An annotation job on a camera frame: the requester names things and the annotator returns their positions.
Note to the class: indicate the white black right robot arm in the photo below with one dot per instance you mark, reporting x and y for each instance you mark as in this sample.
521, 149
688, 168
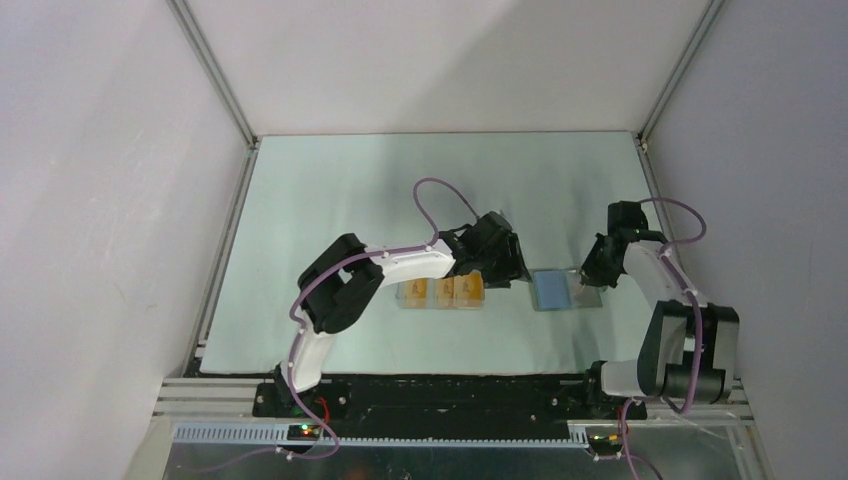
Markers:
688, 352

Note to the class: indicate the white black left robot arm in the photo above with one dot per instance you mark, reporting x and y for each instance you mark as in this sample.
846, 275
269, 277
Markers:
338, 286

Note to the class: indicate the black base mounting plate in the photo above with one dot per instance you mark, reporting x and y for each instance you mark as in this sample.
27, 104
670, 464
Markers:
442, 407

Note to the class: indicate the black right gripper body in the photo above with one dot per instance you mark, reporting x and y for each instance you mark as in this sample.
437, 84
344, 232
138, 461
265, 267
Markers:
598, 268

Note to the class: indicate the clear plastic tray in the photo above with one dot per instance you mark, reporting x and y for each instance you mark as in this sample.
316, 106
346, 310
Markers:
430, 293

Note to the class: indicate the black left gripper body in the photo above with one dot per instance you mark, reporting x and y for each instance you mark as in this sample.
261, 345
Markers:
486, 256

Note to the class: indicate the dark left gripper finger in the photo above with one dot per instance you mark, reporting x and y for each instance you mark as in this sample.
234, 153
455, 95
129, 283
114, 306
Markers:
498, 274
516, 264

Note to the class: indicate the aluminium frame rail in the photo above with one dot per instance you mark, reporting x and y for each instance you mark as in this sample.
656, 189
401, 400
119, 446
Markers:
208, 408

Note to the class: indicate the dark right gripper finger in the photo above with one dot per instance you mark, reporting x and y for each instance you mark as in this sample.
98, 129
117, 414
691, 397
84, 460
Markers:
593, 269
607, 270

